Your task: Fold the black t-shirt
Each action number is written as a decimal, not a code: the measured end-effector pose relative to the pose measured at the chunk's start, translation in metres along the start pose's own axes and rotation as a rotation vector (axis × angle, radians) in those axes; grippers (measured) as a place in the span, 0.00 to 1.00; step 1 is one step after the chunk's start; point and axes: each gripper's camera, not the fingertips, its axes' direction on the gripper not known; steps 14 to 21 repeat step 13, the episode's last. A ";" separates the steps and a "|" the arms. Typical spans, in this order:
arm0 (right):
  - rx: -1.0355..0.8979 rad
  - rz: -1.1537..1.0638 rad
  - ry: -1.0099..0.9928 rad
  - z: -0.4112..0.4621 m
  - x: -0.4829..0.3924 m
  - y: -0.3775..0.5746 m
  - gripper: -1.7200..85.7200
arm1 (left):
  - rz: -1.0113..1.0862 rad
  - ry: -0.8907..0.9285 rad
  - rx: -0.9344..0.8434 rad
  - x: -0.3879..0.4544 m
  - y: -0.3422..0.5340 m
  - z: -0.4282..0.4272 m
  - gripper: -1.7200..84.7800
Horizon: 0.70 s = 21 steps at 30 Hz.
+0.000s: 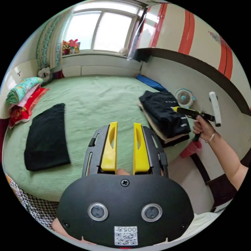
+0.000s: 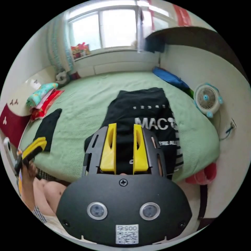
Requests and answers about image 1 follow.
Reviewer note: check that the blue folded cloth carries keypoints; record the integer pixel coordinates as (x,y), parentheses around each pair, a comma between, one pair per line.
(150,82)

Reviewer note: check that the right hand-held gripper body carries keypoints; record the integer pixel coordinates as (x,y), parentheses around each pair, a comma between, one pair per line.
(193,114)

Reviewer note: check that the black t-shirt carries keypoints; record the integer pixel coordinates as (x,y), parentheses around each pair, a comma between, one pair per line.
(47,137)

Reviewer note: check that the pink folded blanket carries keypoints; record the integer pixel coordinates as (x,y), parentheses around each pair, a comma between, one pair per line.
(27,98)

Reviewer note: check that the small white and blue fan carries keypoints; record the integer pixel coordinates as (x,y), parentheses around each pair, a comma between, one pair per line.
(184,98)

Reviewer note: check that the colourful toys on windowsill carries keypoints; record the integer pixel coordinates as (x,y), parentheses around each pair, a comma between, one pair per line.
(70,47)

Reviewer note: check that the person's right hand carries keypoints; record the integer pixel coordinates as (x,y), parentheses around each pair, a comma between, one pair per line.
(204,128)

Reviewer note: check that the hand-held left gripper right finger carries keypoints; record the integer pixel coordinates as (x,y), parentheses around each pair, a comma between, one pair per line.
(140,153)

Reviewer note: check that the green floral folded quilt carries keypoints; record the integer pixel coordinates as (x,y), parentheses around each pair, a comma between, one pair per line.
(23,88)

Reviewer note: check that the pile of clothes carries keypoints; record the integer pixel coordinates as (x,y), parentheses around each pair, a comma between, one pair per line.
(164,117)

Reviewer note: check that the red floral folded quilt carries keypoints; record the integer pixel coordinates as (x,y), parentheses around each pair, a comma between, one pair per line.
(23,111)

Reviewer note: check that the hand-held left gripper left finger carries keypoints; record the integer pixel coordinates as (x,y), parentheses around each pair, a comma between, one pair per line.
(109,151)

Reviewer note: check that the person's right forearm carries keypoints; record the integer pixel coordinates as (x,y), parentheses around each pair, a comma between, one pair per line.
(227,156)

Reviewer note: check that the person's left hand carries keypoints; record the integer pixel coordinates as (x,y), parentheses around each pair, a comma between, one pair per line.
(58,225)

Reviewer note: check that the green floral curtain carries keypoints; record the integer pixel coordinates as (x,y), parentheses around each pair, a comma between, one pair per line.
(49,43)

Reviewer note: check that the bed with green woven mat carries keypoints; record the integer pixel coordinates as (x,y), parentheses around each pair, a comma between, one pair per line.
(98,102)

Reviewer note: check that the pink cloth bundle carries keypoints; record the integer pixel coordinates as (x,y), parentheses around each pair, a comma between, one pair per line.
(190,150)

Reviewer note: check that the person's body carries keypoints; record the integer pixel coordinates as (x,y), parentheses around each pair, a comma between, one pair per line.
(244,168)

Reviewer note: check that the white cupboard with red stripes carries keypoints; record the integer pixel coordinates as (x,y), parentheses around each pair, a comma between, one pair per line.
(176,29)

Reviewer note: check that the grey plush toy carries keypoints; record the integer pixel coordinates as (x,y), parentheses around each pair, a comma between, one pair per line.
(45,74)

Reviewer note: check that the window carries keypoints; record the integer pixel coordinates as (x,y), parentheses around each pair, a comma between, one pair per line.
(102,29)

